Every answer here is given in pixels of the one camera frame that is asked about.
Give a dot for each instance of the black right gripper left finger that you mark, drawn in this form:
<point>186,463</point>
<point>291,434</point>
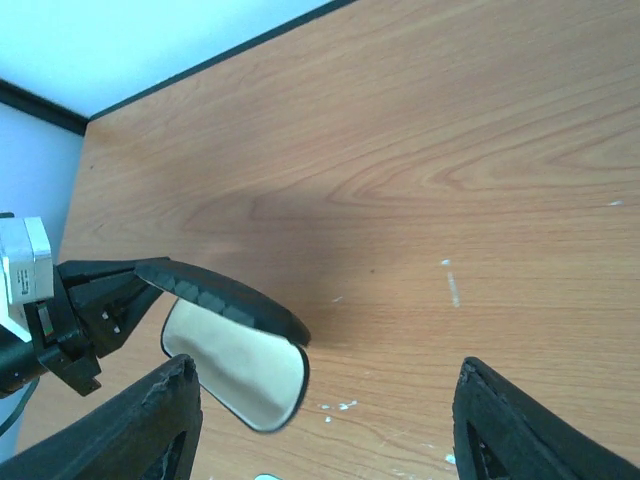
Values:
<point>148,431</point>

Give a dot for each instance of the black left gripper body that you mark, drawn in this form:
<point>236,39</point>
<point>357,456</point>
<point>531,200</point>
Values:
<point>60,342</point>

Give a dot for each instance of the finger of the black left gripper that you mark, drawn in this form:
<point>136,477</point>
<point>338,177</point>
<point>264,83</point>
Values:
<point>111,307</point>
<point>72,273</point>

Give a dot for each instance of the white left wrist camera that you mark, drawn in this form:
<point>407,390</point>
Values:
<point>26,271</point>

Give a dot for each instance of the light blue cleaning cloth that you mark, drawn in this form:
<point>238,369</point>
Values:
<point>266,477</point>

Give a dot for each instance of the black checkered glasses case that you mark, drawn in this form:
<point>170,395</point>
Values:
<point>249,350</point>

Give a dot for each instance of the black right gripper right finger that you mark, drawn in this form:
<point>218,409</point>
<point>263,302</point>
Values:
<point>500,432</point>

